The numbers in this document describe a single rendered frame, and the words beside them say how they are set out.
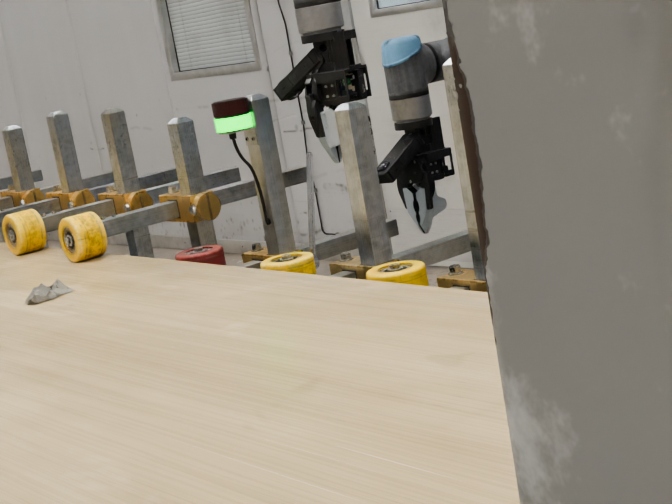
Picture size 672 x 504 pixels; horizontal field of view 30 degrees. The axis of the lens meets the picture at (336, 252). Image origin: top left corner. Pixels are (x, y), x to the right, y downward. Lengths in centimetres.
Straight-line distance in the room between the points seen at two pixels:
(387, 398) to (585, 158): 95
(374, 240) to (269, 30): 462
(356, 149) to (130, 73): 587
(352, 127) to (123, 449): 83
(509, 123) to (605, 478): 7
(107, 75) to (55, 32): 64
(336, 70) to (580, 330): 180
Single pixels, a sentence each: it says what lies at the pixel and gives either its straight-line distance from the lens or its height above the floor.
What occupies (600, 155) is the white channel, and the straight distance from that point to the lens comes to 21.
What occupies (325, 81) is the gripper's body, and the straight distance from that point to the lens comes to 201.
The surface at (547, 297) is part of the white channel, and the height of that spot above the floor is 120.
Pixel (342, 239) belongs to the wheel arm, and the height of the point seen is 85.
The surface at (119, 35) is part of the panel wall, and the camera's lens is 772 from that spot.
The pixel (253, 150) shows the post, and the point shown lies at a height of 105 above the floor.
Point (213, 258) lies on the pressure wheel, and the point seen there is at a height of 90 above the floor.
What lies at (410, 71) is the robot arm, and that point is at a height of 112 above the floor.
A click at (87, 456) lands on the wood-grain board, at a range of 117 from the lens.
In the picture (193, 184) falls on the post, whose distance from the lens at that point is 229.
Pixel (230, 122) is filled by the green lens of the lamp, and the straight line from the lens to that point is 203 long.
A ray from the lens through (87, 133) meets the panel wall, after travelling 831.
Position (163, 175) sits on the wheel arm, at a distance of 288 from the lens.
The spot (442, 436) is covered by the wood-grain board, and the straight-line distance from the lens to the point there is 104.
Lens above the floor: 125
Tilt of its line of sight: 11 degrees down
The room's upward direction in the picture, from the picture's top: 10 degrees counter-clockwise
